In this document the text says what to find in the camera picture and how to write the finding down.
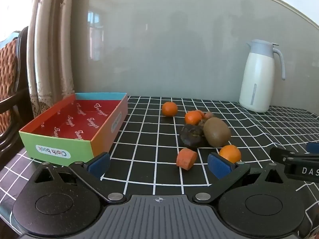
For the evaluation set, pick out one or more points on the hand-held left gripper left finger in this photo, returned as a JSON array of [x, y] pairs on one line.
[[99, 163]]

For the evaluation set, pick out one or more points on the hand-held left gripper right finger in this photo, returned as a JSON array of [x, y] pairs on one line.
[[219, 166]]

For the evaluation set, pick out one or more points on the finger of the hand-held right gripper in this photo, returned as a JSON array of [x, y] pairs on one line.
[[313, 147], [280, 153]]

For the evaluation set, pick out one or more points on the orange tangerine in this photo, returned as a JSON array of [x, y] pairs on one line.
[[230, 152], [169, 108], [193, 118]]

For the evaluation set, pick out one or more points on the orange carrot piece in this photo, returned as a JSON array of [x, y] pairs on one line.
[[186, 158]]

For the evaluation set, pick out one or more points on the brown kiwi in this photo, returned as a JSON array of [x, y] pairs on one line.
[[216, 132]]

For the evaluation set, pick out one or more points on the dark wrinkled round fruit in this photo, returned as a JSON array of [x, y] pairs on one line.
[[192, 135]]

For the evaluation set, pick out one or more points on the brown wrinkled round fruit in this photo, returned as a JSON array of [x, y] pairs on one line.
[[201, 123]]

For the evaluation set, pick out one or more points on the colourful cardboard box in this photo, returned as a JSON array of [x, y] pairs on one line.
[[74, 122]]

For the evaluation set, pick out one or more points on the small reddish brown fruit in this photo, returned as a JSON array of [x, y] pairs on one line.
[[209, 115]]

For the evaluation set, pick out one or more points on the small orange fruit piece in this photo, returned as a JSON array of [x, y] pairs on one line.
[[200, 112]]

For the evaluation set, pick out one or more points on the black checked tablecloth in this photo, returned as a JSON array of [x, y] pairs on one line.
[[149, 154]]

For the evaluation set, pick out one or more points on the white thermos jug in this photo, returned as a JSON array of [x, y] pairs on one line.
[[256, 79]]

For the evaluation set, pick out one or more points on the beige lace curtain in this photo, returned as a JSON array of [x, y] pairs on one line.
[[49, 54]]

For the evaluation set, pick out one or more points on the dark wooden chair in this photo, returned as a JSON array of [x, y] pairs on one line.
[[7, 67]]

